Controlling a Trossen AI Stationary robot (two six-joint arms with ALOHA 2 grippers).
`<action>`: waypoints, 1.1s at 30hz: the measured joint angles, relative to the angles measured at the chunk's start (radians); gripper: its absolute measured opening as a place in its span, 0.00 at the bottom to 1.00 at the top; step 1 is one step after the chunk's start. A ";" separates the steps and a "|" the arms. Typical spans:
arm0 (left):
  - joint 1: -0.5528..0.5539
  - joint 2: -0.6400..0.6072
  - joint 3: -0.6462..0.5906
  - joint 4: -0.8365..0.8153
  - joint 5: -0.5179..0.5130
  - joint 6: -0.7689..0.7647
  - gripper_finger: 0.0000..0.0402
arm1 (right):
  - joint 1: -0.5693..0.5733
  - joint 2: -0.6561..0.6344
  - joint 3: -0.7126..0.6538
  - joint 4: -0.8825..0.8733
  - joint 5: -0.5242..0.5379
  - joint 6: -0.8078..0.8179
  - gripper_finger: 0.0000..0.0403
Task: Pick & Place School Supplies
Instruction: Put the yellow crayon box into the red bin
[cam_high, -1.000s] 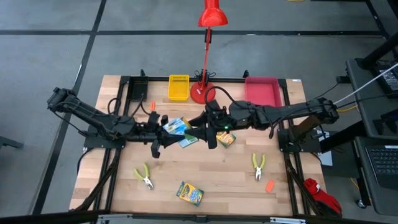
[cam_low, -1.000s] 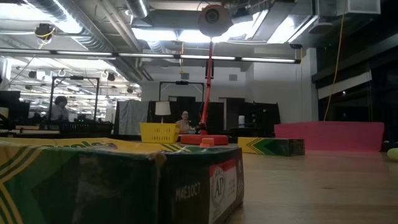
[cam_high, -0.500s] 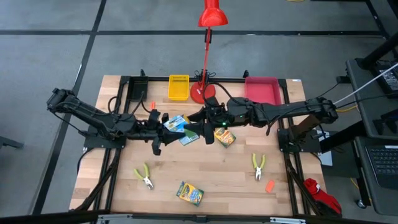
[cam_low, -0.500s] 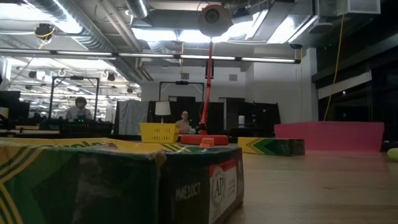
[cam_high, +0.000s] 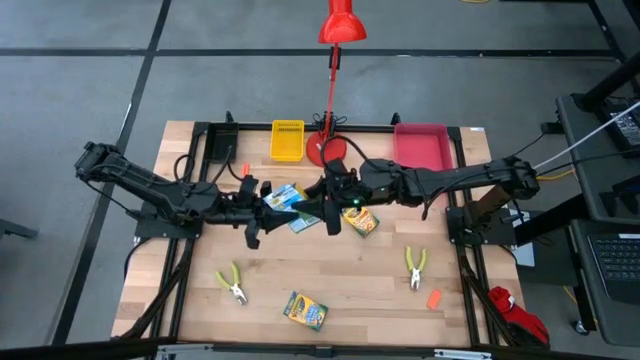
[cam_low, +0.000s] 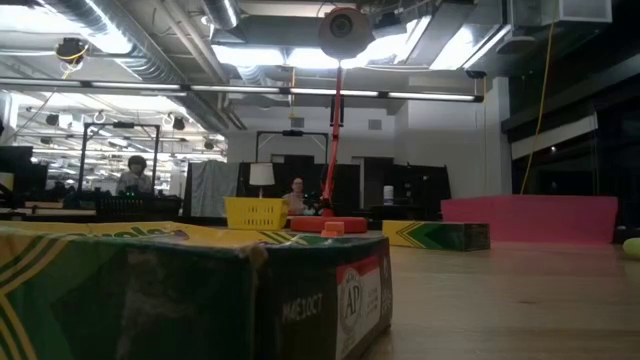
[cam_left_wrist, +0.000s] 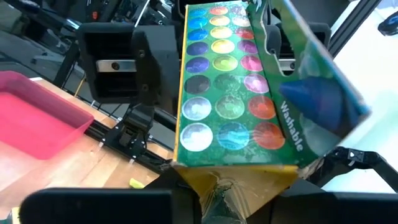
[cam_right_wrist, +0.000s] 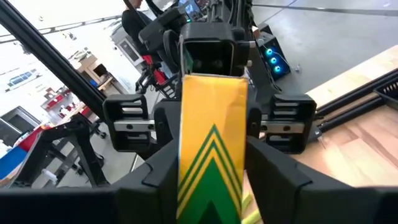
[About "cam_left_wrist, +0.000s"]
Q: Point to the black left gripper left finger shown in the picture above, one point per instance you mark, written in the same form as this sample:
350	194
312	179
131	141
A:
186	205

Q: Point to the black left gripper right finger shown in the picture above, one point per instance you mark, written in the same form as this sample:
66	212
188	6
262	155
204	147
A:
267	202

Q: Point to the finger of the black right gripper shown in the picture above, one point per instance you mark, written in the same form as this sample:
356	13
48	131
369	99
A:
158	68
273	40

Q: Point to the Crayola crayon box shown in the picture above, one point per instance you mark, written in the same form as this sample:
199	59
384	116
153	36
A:
230	93

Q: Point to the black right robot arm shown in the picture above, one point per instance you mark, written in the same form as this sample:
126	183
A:
136	124

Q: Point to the black equipment cart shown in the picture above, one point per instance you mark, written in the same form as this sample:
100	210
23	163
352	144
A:
46	46

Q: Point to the pink plastic tray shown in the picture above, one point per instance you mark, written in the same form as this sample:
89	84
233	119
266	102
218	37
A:
37	124

